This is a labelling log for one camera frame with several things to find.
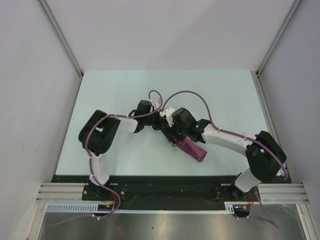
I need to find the purple satin napkin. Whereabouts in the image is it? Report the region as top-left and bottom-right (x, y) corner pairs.
(176, 137), (207, 163)

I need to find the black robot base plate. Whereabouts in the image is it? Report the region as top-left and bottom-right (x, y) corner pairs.
(51, 175), (258, 211)

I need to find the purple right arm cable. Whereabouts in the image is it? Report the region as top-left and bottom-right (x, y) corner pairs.
(161, 90), (288, 229)

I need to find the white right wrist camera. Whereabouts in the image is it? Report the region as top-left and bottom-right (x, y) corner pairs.
(159, 107), (176, 127)

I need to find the aluminium frame post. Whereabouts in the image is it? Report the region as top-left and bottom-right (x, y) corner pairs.
(36, 0), (84, 77)
(254, 0), (303, 77)

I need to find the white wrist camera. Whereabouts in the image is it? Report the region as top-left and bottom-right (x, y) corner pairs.
(159, 107), (176, 127)
(149, 98), (162, 110)

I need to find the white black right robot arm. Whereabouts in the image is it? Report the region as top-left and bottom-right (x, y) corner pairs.
(159, 107), (287, 201)

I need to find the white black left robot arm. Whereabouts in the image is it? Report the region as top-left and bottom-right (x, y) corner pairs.
(78, 98), (163, 200)

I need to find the light blue cable duct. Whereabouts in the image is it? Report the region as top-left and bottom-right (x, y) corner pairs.
(46, 201), (254, 215)

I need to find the aluminium frame rail front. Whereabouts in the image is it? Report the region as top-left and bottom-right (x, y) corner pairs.
(36, 183), (309, 205)

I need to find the aluminium frame post left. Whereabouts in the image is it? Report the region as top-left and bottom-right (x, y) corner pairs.
(36, 0), (84, 77)

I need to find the aluminium frame post right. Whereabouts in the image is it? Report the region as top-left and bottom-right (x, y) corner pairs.
(254, 0), (303, 77)

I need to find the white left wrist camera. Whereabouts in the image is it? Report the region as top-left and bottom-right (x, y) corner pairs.
(149, 98), (162, 110)

